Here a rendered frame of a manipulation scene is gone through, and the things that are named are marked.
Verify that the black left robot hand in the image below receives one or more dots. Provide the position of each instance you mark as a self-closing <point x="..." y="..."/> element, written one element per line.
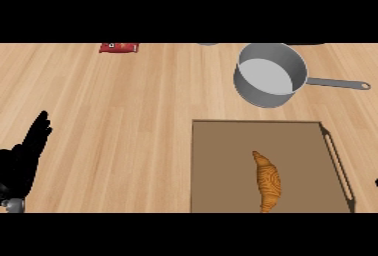
<point x="24" y="156"/>

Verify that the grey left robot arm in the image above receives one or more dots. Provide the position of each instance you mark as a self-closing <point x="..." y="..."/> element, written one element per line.
<point x="14" y="205"/>

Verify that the orange croissant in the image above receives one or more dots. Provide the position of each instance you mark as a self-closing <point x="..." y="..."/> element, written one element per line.
<point x="268" y="181"/>

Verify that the brown wooden tray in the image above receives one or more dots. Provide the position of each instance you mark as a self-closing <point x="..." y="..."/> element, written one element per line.
<point x="256" y="166"/>

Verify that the grey metal pot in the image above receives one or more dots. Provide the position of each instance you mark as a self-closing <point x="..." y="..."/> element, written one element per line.
<point x="270" y="75"/>

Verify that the red snack bag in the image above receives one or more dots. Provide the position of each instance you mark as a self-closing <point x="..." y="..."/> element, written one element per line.
<point x="118" y="47"/>

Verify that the grey round object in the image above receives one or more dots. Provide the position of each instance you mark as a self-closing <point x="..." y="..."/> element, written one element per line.
<point x="208" y="43"/>

